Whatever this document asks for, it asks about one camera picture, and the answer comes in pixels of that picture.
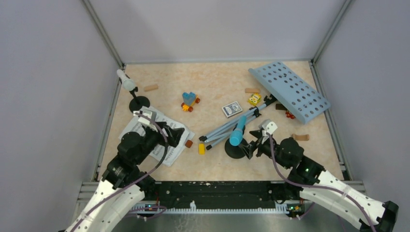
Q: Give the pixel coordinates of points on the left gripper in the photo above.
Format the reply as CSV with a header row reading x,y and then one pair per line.
x,y
176,133

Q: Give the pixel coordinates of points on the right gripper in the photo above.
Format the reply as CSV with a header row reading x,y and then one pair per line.
x,y
248,150

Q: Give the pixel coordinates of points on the blue microphone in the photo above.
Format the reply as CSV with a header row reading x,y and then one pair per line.
x,y
235,139

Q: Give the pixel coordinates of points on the sheet music page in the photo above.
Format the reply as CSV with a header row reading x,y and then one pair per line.
x,y
138,147

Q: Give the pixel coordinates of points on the white microphone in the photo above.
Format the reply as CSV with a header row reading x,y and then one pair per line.
x,y
129,85

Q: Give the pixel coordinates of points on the light blue music stand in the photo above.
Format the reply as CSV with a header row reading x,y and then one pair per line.
x,y
290,84

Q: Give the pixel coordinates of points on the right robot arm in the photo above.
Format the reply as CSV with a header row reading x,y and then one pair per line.
x,y
311,181

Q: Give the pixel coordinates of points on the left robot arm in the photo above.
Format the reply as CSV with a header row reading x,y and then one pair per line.
x,y
122,184

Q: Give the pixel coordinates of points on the brown wooden cylinder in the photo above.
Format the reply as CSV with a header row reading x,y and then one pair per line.
x,y
189,143

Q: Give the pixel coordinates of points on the yellow wooden block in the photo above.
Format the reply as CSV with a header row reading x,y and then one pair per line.
x,y
201,149

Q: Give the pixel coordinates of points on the blue toy train block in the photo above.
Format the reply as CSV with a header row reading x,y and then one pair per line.
x,y
189,100

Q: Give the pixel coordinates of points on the blue playing card deck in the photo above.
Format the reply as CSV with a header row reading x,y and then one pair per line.
x,y
232,109

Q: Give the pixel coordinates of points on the light wooden block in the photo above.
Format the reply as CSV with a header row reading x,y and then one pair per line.
x,y
151,88

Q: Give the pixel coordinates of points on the yellow owl toy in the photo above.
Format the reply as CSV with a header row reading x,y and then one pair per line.
x,y
254,99

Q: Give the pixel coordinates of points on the dark brown block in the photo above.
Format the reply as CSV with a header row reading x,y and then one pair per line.
x,y
280,107

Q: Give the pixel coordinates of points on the red owl toy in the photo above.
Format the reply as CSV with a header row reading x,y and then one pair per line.
x,y
289,115

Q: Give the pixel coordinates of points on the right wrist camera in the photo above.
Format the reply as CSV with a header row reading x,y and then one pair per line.
x,y
267,127

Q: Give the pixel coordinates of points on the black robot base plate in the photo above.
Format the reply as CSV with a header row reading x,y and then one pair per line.
x,y
226,195

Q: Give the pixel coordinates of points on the aluminium frame rail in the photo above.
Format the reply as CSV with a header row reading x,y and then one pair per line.
x,y
99,86

